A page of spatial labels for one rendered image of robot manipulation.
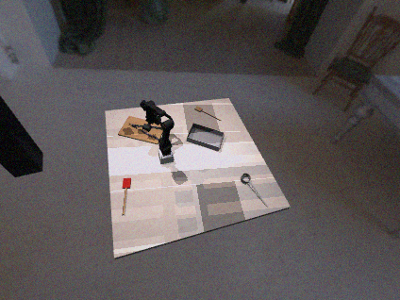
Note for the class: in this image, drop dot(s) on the wooden board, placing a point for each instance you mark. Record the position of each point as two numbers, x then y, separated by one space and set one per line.
131 132

